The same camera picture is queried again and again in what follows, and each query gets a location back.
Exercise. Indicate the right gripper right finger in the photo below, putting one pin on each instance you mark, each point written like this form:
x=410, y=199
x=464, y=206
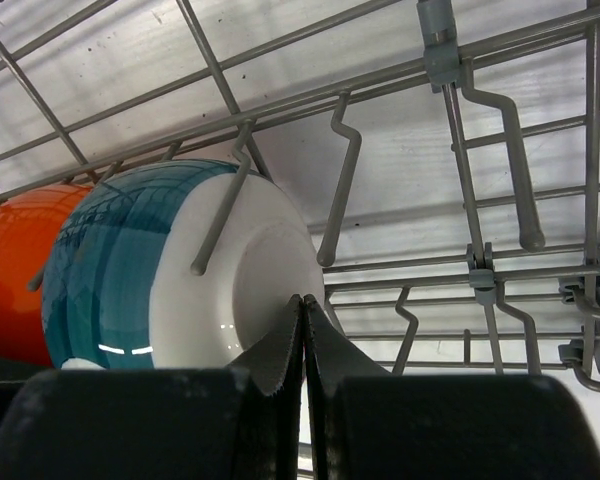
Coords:
x=367, y=423

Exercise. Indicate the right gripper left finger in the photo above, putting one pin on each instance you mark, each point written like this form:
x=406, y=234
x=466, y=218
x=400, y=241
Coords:
x=236, y=422

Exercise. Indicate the teal white bowl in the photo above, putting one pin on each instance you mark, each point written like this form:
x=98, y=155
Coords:
x=119, y=288

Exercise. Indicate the orange white bowl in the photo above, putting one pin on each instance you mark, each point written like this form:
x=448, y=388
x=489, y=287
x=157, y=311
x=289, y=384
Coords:
x=29, y=224

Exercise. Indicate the grey wire dish rack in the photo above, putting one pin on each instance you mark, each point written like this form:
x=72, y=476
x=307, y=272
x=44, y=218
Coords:
x=330, y=101

